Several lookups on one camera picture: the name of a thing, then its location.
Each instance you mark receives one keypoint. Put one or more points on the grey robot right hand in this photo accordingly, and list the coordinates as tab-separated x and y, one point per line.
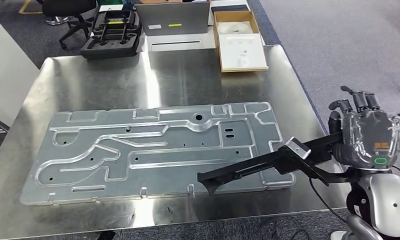
369	139

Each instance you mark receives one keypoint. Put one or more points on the long black plastic part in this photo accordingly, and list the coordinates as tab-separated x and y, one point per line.
322	145

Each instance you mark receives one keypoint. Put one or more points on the stainless steel workbench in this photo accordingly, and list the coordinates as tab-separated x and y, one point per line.
120	76

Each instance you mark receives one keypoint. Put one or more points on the black robot body part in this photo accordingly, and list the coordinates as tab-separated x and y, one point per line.
106	236

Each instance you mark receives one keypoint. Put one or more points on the tan edged white box lid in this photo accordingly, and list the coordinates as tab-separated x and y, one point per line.
243	56

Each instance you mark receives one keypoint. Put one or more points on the open brown cardboard box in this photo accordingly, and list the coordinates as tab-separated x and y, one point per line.
236	26

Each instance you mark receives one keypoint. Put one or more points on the black flat box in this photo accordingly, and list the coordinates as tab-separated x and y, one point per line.
230	8

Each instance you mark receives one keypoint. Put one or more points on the white flat box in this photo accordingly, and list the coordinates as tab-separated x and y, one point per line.
180	46

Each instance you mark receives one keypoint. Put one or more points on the stamped grey metal panel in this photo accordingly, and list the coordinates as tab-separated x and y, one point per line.
153	159

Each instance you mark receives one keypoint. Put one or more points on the silver laptop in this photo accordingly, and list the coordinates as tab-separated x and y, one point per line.
186	15

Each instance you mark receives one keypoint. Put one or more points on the black foam case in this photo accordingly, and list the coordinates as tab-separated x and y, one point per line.
110	46

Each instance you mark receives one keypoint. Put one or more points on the black office chair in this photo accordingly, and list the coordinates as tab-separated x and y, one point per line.
69	6

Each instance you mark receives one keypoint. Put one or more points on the chrome round floor base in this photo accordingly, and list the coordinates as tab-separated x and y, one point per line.
58	21

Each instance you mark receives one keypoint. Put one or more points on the white side panel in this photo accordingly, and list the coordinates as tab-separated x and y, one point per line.
8	66

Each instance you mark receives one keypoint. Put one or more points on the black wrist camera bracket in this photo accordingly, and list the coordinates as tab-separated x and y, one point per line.
332	177

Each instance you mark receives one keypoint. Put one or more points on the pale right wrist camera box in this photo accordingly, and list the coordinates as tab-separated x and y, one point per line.
297	148

